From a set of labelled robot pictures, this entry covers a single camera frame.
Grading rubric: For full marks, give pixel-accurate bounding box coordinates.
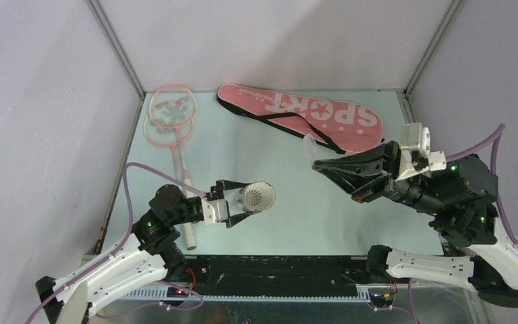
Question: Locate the pink sport racket bag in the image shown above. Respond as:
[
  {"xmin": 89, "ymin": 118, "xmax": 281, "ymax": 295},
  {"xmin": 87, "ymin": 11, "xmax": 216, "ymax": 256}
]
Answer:
[{"xmin": 216, "ymin": 84, "xmax": 384, "ymax": 155}]

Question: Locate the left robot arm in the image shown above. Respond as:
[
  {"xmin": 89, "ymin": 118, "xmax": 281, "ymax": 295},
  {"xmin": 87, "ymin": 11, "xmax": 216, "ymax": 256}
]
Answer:
[{"xmin": 36, "ymin": 180, "xmax": 276, "ymax": 323}]

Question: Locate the aluminium front frame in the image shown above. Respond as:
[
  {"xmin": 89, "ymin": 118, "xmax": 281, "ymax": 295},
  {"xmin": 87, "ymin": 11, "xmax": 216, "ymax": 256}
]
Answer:
[{"xmin": 76, "ymin": 254, "xmax": 479, "ymax": 324}]

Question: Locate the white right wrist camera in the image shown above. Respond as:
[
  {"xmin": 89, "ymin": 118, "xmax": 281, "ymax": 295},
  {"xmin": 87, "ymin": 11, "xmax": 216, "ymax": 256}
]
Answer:
[{"xmin": 396, "ymin": 122, "xmax": 447, "ymax": 181}]

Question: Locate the white shuttlecock tube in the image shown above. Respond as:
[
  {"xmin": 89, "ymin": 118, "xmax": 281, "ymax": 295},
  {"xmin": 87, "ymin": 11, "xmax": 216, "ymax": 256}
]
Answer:
[{"xmin": 238, "ymin": 181, "xmax": 277, "ymax": 212}]

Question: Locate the clear plastic tube lid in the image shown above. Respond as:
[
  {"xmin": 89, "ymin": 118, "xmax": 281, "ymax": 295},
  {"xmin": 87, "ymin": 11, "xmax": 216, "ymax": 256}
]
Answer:
[{"xmin": 303, "ymin": 134, "xmax": 317, "ymax": 161}]

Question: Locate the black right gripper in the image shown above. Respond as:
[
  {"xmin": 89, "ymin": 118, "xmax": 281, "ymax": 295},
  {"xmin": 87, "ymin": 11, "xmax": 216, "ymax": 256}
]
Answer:
[{"xmin": 306, "ymin": 138, "xmax": 442, "ymax": 214}]

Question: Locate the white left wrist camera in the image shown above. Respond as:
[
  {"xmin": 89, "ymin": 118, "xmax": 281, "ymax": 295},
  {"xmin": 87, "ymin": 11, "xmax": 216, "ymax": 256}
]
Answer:
[{"xmin": 201, "ymin": 198, "xmax": 229, "ymax": 225}]

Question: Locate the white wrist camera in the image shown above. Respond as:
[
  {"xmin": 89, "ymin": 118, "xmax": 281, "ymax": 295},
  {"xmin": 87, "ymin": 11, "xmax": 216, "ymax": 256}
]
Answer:
[
  {"xmin": 201, "ymin": 198, "xmax": 229, "ymax": 225},
  {"xmin": 396, "ymin": 122, "xmax": 447, "ymax": 181}
]

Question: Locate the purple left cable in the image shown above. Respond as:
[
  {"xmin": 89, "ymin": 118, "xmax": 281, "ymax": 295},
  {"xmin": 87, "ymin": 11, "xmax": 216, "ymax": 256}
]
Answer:
[{"xmin": 26, "ymin": 163, "xmax": 208, "ymax": 324}]

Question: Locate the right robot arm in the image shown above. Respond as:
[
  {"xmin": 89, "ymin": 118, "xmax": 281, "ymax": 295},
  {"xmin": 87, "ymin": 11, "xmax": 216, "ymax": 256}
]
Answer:
[{"xmin": 312, "ymin": 141, "xmax": 518, "ymax": 308}]

